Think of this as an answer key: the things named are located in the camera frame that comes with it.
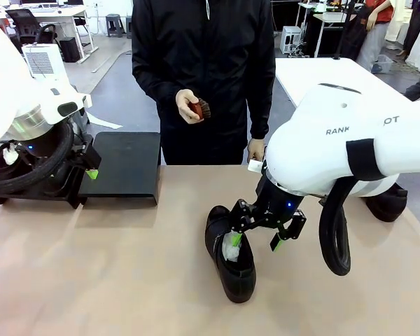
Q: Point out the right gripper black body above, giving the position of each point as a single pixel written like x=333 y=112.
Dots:
x=276 y=203

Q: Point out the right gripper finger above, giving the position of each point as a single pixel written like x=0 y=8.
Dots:
x=295 y=225
x=243 y=217

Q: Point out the wooden top desk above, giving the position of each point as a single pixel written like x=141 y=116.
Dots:
x=332 y=17

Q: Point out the person's right hand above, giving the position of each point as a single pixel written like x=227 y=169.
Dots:
x=183 y=105

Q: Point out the mannequin with red top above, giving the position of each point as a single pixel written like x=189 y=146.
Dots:
x=374 y=38

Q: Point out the black office chair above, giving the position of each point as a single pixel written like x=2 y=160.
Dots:
x=24 y=24

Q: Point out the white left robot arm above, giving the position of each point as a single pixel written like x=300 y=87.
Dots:
x=21 y=87

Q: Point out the person's left forearm black sleeve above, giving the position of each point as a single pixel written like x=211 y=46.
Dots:
x=262 y=105

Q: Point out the white paper shoe stuffing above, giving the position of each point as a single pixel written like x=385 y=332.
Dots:
x=11 y=155
x=231 y=252

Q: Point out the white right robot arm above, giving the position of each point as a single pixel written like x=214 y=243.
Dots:
x=318 y=157

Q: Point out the white office desk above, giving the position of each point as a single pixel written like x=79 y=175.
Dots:
x=56 y=13

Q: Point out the small grey stool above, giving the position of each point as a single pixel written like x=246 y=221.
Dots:
x=112 y=22
x=129 y=26

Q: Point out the person's right forearm black sleeve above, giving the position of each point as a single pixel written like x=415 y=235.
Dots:
x=154 y=80

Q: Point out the black computer tower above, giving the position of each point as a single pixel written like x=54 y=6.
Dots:
x=70 y=49

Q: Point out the person's left hand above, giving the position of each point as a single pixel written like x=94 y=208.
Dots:
x=256 y=148

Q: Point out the white air purifier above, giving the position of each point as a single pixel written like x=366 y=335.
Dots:
x=42 y=59

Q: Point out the black hanging apron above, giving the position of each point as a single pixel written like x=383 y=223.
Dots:
x=357 y=35

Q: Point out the black leather shoe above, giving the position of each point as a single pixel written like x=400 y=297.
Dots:
x=238 y=283
x=0 y=166
x=388 y=206

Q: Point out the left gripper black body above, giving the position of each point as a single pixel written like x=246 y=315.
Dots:
x=78 y=150

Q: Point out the clear plastic bin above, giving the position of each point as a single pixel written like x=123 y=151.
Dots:
x=383 y=63

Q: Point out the white floor sheet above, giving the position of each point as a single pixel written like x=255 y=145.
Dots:
x=103 y=122

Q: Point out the person in black jacket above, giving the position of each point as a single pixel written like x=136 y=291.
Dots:
x=203 y=42

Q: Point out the black pole stand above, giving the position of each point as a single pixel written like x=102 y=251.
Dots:
x=343 y=31

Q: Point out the wooden shoe brush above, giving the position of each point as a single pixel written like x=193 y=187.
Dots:
x=201 y=110

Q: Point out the white computer case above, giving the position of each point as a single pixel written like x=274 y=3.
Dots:
x=290 y=38

